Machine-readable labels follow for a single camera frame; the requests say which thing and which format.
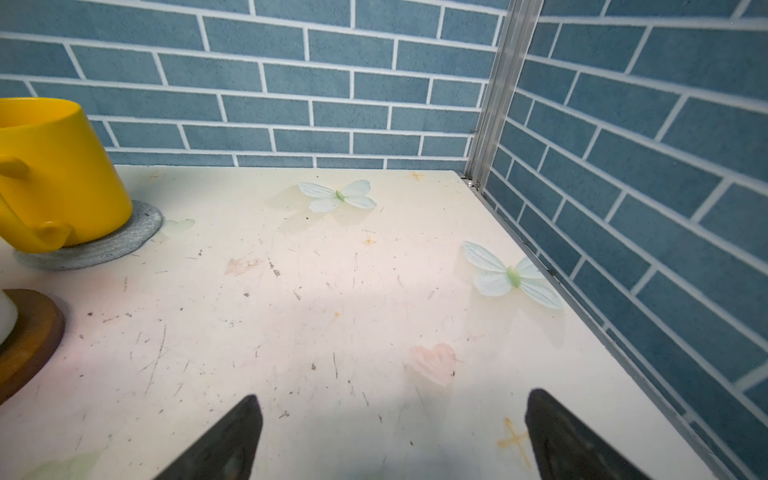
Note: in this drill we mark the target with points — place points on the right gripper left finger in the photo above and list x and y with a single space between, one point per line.
226 451

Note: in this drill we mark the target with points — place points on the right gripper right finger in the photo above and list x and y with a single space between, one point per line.
566 448

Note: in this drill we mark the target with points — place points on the dark brown wooden coaster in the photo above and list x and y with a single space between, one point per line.
37 334

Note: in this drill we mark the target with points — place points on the light blue woven coaster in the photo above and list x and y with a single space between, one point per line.
145 221

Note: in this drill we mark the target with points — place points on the red interior mug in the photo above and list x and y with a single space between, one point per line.
8 316

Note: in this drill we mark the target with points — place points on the yellow mug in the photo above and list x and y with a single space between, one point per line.
58 186

